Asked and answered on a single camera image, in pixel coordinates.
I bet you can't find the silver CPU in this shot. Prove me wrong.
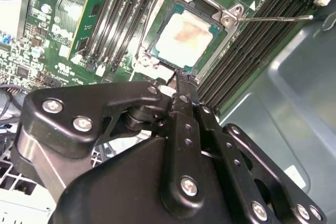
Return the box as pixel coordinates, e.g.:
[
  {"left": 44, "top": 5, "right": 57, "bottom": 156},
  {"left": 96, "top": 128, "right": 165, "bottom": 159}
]
[{"left": 148, "top": 1, "right": 229, "bottom": 74}]

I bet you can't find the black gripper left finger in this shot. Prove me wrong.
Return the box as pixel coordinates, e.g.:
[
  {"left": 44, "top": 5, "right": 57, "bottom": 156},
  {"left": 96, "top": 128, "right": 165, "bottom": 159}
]
[{"left": 12, "top": 72, "right": 208, "bottom": 213}]

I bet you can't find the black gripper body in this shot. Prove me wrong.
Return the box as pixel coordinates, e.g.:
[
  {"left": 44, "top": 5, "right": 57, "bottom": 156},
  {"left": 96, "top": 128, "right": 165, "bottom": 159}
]
[{"left": 49, "top": 136, "right": 232, "bottom": 224}]

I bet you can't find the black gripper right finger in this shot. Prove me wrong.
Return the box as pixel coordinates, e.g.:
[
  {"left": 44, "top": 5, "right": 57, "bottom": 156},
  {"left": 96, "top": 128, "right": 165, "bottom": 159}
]
[{"left": 189, "top": 77, "right": 329, "bottom": 224}]

